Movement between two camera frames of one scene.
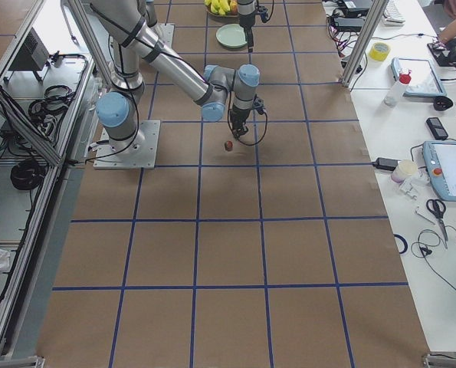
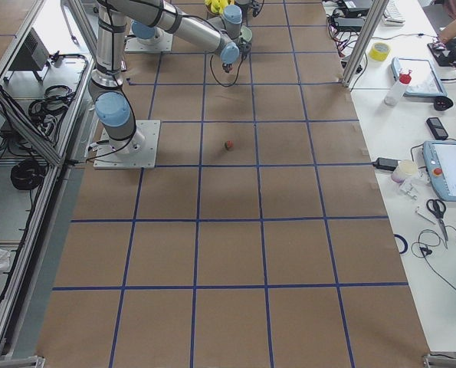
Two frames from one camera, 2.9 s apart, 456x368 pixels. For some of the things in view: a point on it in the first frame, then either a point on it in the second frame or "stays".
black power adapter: (385, 163) stays
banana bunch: (218, 6) stays
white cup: (404, 169) stays
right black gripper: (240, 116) → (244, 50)
